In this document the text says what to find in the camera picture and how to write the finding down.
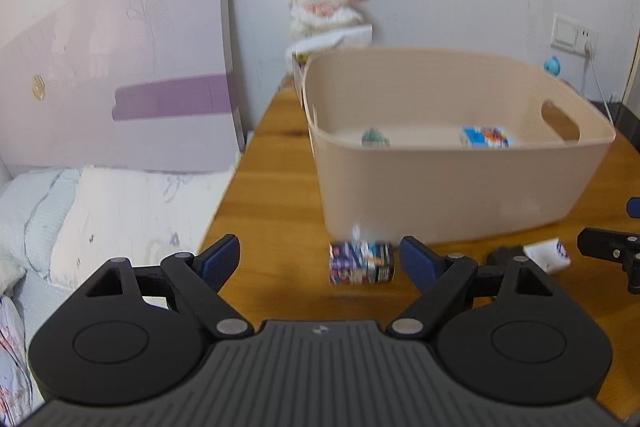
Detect floral printed cloth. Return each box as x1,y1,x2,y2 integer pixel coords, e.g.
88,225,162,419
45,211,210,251
0,294,34,427

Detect white charger cable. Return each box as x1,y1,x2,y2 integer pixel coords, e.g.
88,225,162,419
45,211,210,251
583,41,614,122

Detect blue white printed packet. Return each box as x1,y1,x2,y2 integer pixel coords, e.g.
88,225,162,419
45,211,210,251
459,126,510,149

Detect white wall socket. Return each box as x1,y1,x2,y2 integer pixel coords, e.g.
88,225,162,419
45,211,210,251
550,13,599,54

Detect small teal toy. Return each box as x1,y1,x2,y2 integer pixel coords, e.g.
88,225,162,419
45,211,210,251
361,127,391,148

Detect light blue blanket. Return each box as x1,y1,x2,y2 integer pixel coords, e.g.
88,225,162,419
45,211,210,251
0,169,83,282

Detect white crumpled packet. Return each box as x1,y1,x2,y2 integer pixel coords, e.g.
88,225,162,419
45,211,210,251
522,237,572,276

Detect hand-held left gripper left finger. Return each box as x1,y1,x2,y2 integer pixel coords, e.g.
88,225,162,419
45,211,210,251
84,234,255,340

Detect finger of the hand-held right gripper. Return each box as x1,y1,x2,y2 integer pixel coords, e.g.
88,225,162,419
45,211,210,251
576,197,640,295

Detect purple headboard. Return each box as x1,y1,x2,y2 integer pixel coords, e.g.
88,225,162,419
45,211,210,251
0,0,247,172

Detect white tissue box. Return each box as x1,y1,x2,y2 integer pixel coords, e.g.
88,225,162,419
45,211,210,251
285,24,374,95

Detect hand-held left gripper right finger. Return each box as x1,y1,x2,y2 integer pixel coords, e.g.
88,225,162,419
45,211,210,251
387,236,555,340

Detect beige plastic storage basket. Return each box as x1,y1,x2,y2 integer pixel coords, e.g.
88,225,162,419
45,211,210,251
302,47,617,246

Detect white pillow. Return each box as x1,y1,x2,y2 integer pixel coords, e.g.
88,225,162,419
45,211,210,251
50,165,239,294

